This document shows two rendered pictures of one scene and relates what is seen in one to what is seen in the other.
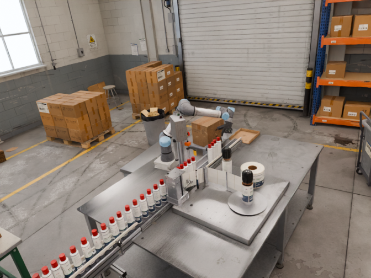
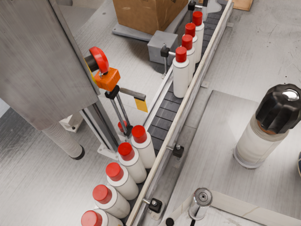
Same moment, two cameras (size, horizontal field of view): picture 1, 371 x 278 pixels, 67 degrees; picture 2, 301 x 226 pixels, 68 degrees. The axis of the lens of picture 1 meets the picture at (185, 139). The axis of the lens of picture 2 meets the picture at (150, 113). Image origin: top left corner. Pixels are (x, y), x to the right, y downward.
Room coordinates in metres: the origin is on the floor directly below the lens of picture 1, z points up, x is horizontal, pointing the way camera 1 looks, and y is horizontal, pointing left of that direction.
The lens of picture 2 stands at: (1.99, -0.07, 1.54)
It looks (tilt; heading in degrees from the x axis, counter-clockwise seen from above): 57 degrees down; 355
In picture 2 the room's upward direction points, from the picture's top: 11 degrees counter-clockwise
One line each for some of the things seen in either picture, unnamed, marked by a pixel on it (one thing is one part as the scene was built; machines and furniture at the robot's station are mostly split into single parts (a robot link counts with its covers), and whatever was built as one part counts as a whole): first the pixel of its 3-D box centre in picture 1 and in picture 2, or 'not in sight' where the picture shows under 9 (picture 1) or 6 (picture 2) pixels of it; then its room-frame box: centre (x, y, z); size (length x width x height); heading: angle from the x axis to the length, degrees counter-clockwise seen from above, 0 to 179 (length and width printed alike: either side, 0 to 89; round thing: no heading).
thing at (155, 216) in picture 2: not in sight; (157, 209); (2.11, -0.04, 0.83); 0.06 x 0.03 x 0.01; 139
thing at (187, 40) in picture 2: (212, 151); (186, 62); (2.51, -0.26, 0.98); 0.05 x 0.05 x 0.20
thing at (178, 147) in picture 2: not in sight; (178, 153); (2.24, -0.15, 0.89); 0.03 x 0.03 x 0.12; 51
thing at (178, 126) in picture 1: (178, 127); (20, 28); (2.27, 0.05, 1.38); 0.17 x 0.10 x 0.19; 16
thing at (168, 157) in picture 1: (167, 154); not in sight; (2.59, 0.21, 0.96); 0.15 x 0.15 x 0.10
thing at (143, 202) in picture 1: (143, 206); not in sight; (1.75, 0.37, 0.98); 0.05 x 0.05 x 0.20
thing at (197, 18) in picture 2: (218, 146); (195, 39); (2.61, -0.33, 0.98); 0.05 x 0.05 x 0.20
